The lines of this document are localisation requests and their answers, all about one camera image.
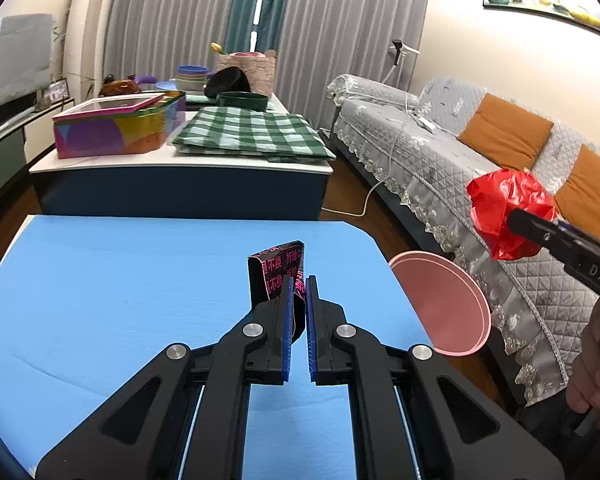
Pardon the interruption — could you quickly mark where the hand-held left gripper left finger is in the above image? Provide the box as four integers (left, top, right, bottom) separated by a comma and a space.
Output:
35, 275, 297, 480

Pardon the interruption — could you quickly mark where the grey quilted sofa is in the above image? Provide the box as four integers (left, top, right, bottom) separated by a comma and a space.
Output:
326, 74, 600, 406

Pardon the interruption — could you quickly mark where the white cable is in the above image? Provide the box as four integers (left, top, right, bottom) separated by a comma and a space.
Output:
320, 85, 431, 217

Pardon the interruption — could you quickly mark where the standing air conditioner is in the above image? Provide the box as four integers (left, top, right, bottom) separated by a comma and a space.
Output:
77, 0, 111, 91

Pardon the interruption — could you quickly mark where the colourful tin box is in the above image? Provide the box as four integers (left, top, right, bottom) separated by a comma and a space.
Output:
52, 91, 187, 160

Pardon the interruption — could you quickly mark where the black wrapper pink print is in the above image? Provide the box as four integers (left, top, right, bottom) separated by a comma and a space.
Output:
246, 240, 307, 343

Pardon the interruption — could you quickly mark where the grey television dust cover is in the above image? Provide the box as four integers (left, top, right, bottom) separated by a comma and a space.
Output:
0, 14, 53, 111

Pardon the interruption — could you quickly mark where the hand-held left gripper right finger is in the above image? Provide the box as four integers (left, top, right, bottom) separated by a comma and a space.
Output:
305, 274, 566, 480

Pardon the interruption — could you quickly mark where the pink lace basket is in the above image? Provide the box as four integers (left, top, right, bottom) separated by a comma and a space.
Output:
216, 50, 278, 97

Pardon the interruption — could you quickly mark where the red plastic bag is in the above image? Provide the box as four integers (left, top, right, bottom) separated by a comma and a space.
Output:
466, 169, 558, 262

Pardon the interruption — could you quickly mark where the stack of coloured bowls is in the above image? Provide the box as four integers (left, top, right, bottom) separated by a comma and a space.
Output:
175, 65, 210, 92

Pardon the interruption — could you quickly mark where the blue mat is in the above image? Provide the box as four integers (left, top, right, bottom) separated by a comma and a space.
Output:
0, 214, 433, 480

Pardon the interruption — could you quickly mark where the orange cushion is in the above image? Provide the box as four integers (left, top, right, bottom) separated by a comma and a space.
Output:
553, 144, 600, 251
457, 92, 554, 171

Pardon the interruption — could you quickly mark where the person's right hand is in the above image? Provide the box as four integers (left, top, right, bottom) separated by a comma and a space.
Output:
565, 304, 600, 415

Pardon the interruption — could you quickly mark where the black hat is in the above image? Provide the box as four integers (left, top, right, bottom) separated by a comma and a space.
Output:
203, 66, 253, 99

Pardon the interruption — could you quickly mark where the green checked cloth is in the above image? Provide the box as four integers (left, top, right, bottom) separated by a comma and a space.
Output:
172, 105, 337, 163

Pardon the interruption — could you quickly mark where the dark television cabinet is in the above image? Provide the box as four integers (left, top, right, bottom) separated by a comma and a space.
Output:
0, 97, 76, 211

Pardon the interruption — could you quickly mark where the teal curtain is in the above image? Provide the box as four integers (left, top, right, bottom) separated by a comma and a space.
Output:
224, 0, 293, 56

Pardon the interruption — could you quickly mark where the pink plastic basin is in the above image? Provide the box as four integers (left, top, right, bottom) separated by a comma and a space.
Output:
387, 249, 492, 357

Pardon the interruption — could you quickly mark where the white top coffee table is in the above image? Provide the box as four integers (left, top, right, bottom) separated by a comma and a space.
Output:
28, 91, 337, 222

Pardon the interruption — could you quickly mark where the small photo frame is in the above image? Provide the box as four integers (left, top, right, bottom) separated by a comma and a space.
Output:
35, 79, 71, 111

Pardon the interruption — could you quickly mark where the brown teapot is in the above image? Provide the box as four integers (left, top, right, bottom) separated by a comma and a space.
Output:
99, 74, 140, 97

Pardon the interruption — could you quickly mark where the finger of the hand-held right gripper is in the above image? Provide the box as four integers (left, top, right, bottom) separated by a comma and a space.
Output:
553, 218, 600, 262
508, 207, 582, 262

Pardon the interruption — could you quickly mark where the grey curtain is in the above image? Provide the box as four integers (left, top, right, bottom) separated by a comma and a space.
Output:
275, 0, 433, 128
102, 0, 246, 81

